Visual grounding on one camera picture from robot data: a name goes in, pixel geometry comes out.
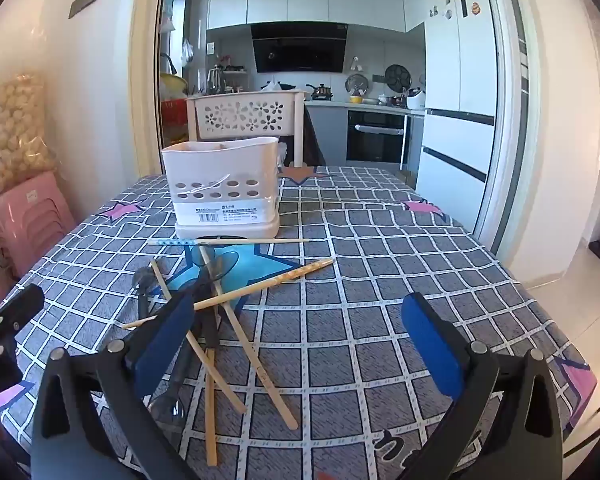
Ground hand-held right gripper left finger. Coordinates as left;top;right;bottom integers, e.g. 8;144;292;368
30;290;201;480

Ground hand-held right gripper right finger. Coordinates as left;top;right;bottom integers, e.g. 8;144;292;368
401;291;564;480

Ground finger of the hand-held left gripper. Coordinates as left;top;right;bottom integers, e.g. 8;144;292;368
0;283;46;334

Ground plain wooden chopstick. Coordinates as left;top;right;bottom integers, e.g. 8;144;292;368
199;247;299;431
151;259;247;414
206;347;219;466

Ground yellow patterned wooden chopstick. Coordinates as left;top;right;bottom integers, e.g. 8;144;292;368
122;258;335;330

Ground blue patterned wooden chopstick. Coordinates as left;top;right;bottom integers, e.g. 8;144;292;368
147;238;311;247

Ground white plastic utensil holder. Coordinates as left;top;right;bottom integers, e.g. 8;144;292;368
161;136;281;240

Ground stack of pink stools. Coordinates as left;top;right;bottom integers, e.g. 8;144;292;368
0;171;77;282

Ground grey checked star tablecloth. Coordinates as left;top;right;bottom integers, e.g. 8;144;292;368
0;165;598;480

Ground bag of white balls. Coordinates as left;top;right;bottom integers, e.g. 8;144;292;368
0;72;62;202

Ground black built-in oven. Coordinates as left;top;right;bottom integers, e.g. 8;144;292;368
346;110;409;164

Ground red plastic basket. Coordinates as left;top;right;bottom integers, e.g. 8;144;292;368
159;99;189;127

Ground white refrigerator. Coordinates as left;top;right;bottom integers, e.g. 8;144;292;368
416;0;502;233

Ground white flower-cut basket rack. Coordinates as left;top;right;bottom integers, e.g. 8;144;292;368
186;89;312;169

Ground yellow basin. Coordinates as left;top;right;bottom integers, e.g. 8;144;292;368
159;72;189;96

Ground hanging multi-cup frying pan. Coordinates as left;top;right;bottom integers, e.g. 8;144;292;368
384;63;414;89

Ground black range hood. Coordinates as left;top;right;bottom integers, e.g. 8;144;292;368
251;22;349;74

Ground grey wall switch panel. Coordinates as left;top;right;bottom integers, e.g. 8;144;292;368
68;0;101;20

